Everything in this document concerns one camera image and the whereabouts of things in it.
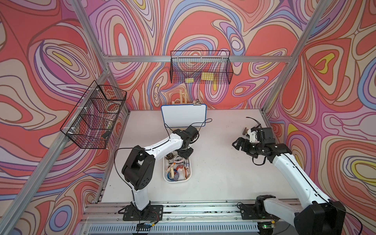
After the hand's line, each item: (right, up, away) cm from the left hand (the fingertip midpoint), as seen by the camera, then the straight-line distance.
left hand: (184, 152), depth 89 cm
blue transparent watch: (-5, -11, -7) cm, 14 cm away
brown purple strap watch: (-10, -3, +2) cm, 11 cm away
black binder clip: (+8, +31, +1) cm, 32 cm away
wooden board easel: (-2, +38, +26) cm, 46 cm away
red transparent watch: (-1, -7, -4) cm, 8 cm away
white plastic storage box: (-10, -8, -1) cm, 13 cm away
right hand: (+31, +3, -9) cm, 32 cm away
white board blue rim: (-1, +24, +6) cm, 25 cm away
